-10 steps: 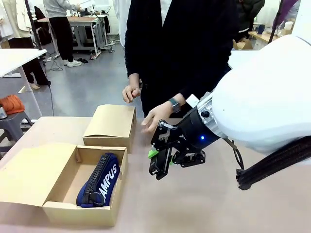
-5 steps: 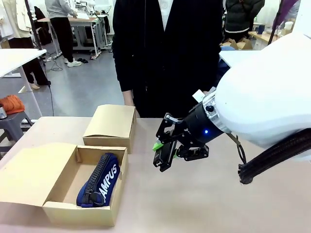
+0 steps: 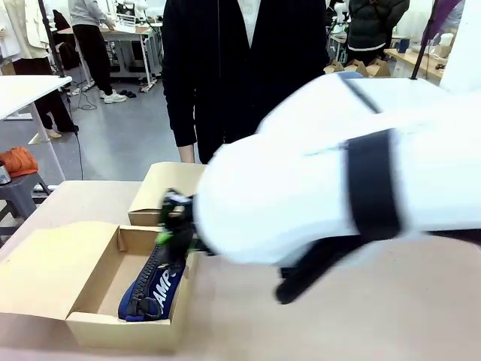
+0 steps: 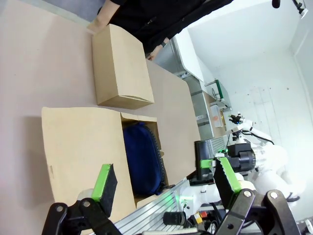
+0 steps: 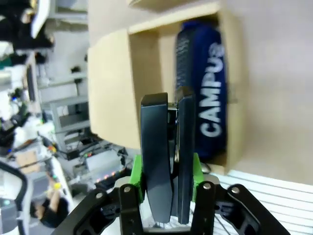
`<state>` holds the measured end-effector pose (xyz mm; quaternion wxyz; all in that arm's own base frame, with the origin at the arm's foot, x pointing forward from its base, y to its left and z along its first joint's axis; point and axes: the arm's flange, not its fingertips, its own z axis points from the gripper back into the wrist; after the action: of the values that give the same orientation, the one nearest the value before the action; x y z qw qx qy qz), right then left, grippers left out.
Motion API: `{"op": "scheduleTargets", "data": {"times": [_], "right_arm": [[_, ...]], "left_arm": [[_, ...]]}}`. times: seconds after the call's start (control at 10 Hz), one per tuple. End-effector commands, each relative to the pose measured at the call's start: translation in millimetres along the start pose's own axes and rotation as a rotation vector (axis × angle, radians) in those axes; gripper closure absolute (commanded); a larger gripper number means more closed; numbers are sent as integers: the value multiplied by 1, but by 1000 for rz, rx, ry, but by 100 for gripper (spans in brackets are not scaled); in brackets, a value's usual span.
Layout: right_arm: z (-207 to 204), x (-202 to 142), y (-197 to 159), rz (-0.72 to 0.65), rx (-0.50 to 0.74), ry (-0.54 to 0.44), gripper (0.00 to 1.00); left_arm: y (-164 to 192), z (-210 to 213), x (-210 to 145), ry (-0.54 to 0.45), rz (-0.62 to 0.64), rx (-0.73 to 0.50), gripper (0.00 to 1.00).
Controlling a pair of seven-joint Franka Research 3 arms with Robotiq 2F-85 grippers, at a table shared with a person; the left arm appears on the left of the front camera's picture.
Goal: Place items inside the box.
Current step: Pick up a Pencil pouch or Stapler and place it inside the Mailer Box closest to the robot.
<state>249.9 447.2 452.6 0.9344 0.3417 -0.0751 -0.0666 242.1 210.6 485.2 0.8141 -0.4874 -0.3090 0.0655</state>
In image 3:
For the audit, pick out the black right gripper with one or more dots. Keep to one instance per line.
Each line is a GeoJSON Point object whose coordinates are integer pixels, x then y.
{"type": "Point", "coordinates": [179, 225]}

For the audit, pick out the blue zip pencil case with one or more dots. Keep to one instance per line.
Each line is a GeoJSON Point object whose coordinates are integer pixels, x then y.
{"type": "Point", "coordinates": [150, 289]}

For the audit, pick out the small cardboard box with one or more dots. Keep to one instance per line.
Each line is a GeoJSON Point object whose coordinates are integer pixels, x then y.
{"type": "Point", "coordinates": [165, 188]}

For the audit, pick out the person's right forearm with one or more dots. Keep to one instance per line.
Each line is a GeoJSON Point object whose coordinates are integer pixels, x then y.
{"type": "Point", "coordinates": [187, 154]}

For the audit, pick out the large cardboard box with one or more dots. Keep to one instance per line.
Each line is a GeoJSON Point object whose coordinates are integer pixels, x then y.
{"type": "Point", "coordinates": [56, 270]}

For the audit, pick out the white sneaker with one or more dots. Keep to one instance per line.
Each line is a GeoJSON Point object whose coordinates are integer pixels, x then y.
{"type": "Point", "coordinates": [115, 98]}
{"type": "Point", "coordinates": [103, 94]}

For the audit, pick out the black slippers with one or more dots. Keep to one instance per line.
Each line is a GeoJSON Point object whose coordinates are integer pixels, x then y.
{"type": "Point", "coordinates": [129, 93]}

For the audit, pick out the grey stool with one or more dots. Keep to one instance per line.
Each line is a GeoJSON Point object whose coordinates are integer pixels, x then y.
{"type": "Point", "coordinates": [19, 195]}

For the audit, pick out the person in black cardigan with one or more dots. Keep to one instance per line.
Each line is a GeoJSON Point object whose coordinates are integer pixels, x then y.
{"type": "Point", "coordinates": [233, 75]}

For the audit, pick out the orange cloth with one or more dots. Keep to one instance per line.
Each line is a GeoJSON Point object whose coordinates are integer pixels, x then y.
{"type": "Point", "coordinates": [20, 161]}

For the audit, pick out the metal can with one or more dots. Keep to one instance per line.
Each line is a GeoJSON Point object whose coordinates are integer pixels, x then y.
{"type": "Point", "coordinates": [3, 175]}

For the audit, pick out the wooden top work table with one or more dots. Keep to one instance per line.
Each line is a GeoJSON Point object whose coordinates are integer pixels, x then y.
{"type": "Point", "coordinates": [127, 41]}

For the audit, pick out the white table with legs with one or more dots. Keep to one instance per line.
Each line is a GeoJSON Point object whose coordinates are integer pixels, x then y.
{"type": "Point", "coordinates": [26, 94]}

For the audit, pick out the bystander in grey top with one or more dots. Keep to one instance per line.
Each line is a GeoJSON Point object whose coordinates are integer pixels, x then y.
{"type": "Point", "coordinates": [92, 45]}

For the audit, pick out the brown cardboard carrier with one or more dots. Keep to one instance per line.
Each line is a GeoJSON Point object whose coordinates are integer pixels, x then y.
{"type": "Point", "coordinates": [333, 67]}
{"type": "Point", "coordinates": [370, 68]}

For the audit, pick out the bystander in cream coat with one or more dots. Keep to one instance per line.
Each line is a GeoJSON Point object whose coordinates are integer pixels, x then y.
{"type": "Point", "coordinates": [34, 56]}

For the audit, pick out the black jacket on chair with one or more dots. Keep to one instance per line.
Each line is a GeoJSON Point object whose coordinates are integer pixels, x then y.
{"type": "Point", "coordinates": [62, 37]}

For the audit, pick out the bystander in black puffer jacket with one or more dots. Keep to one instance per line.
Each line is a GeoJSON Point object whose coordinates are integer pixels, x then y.
{"type": "Point", "coordinates": [374, 30]}

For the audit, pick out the dark blue mug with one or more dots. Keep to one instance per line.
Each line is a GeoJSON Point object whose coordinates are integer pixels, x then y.
{"type": "Point", "coordinates": [403, 46]}

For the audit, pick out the light wood table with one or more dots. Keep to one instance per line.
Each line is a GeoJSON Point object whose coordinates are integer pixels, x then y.
{"type": "Point", "coordinates": [417, 62]}

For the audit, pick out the thin black stand pole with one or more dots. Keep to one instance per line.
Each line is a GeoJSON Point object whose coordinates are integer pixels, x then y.
{"type": "Point", "coordinates": [424, 37]}

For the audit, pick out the purple cloth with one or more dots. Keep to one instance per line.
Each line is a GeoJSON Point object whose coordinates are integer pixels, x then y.
{"type": "Point", "coordinates": [443, 19]}

